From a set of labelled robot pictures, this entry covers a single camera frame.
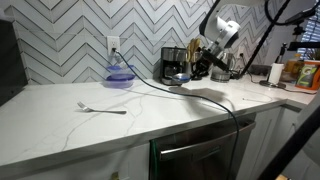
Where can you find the yellow bottle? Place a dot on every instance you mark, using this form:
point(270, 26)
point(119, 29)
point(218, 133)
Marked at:
point(293, 66)

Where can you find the black stereo camera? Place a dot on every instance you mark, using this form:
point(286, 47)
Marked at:
point(300, 16)

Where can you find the glass steel kettle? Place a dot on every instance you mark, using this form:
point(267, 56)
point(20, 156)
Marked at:
point(221, 75)

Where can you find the white wall outlet with plug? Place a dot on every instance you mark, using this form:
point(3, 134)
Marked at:
point(241, 51)

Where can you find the black low appliance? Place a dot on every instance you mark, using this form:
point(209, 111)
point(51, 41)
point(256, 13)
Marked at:
point(260, 69)

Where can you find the window blinds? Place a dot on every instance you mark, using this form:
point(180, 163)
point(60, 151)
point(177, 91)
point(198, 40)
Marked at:
point(313, 30)

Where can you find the wooden board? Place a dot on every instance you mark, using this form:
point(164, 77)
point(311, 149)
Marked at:
point(281, 177)

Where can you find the grey base cabinet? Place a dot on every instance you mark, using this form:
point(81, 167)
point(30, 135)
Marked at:
point(266, 133)

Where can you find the wooden spoon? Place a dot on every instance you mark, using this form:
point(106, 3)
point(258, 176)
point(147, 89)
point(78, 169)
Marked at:
point(196, 46)

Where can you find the black pole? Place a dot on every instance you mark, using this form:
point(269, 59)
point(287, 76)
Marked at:
point(290, 146)

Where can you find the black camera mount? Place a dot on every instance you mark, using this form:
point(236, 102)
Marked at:
point(303, 45)

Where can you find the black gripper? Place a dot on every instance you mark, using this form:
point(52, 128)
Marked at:
point(203, 65)

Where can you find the black microwave oven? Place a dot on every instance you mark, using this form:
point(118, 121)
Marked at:
point(11, 66)

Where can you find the small purple-lid plastic container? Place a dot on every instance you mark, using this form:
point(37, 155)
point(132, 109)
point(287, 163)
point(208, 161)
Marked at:
point(115, 68)

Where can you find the silver metal fork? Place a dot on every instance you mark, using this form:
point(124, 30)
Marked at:
point(100, 110)

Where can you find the stainless steel dishwasher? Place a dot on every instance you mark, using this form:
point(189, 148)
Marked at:
point(200, 160)

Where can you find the orange green drink mix tub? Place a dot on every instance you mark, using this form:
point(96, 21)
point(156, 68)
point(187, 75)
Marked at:
point(308, 75)

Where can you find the green cloth strip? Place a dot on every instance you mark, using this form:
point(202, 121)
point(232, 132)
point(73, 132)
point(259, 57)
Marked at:
point(153, 160)

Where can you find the white base cabinet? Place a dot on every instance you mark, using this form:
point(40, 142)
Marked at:
point(100, 166)

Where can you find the large purple-lid plastic container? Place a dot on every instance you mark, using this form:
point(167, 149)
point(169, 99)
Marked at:
point(120, 80)

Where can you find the white paper towel roll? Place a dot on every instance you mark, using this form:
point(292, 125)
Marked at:
point(276, 73)

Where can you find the black paper towel stand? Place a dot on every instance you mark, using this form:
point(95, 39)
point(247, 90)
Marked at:
point(271, 85)

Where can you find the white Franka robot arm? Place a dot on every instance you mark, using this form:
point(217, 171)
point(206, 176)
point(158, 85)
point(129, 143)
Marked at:
point(226, 31)

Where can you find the wide wooden spatula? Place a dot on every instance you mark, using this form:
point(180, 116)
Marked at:
point(189, 51)

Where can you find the black steel coffee maker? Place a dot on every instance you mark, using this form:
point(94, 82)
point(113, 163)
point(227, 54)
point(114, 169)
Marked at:
point(171, 55)

